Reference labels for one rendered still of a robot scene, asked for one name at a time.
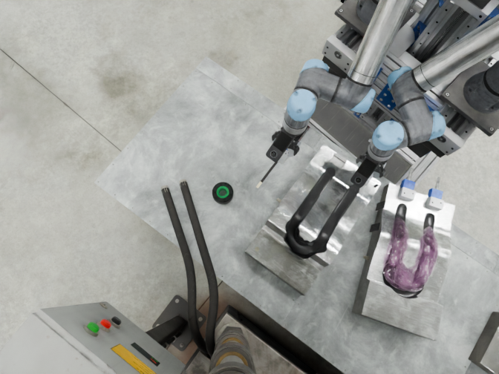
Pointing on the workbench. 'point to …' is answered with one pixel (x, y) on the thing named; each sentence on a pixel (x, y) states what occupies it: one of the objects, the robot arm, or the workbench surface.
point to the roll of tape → (223, 190)
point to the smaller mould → (488, 346)
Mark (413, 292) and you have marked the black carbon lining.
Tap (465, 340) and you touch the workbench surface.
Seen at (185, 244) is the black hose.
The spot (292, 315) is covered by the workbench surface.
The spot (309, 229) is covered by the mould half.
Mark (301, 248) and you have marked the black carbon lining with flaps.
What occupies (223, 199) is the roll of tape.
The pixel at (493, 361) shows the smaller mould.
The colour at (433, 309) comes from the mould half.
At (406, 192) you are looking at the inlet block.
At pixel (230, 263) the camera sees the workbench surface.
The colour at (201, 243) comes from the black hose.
